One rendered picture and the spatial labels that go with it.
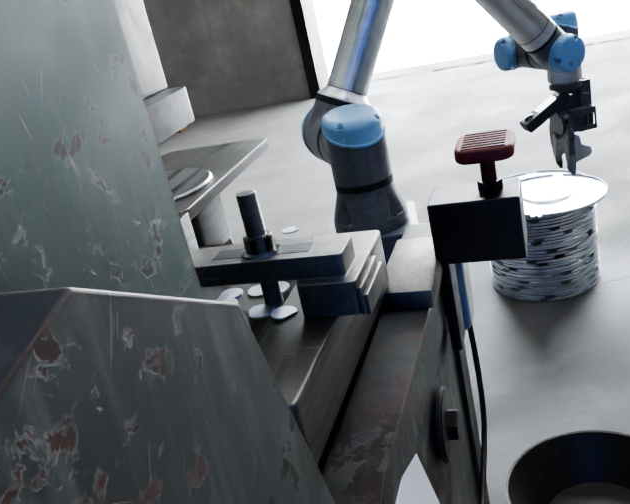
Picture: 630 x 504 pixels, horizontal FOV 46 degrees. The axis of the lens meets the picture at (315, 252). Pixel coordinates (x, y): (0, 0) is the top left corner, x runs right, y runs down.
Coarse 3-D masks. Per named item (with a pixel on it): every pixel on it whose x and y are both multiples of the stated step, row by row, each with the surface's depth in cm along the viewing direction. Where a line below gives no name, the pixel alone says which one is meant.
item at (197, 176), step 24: (216, 144) 92; (240, 144) 90; (264, 144) 89; (168, 168) 86; (192, 168) 81; (216, 168) 81; (240, 168) 81; (192, 192) 73; (216, 192) 75; (192, 216) 70; (216, 216) 79; (216, 240) 79
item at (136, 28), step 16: (128, 0) 62; (128, 16) 62; (144, 16) 64; (128, 32) 61; (144, 32) 64; (128, 48) 61; (144, 48) 64; (144, 64) 63; (160, 64) 66; (144, 80) 63; (160, 80) 66; (144, 96) 63
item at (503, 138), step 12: (480, 132) 79; (492, 132) 78; (504, 132) 77; (456, 144) 77; (468, 144) 76; (480, 144) 75; (492, 144) 74; (504, 144) 73; (456, 156) 75; (468, 156) 74; (480, 156) 74; (492, 156) 73; (504, 156) 73; (480, 168) 77; (492, 168) 77; (492, 180) 77
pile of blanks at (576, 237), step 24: (552, 216) 186; (576, 216) 188; (528, 240) 190; (552, 240) 190; (576, 240) 190; (504, 264) 198; (528, 264) 193; (552, 264) 191; (576, 264) 192; (504, 288) 202; (528, 288) 196; (552, 288) 194; (576, 288) 195
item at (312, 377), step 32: (384, 256) 76; (384, 288) 74; (256, 320) 62; (288, 320) 60; (320, 320) 59; (352, 320) 63; (288, 352) 56; (320, 352) 55; (352, 352) 62; (288, 384) 52; (320, 384) 54; (320, 416) 53; (320, 448) 53
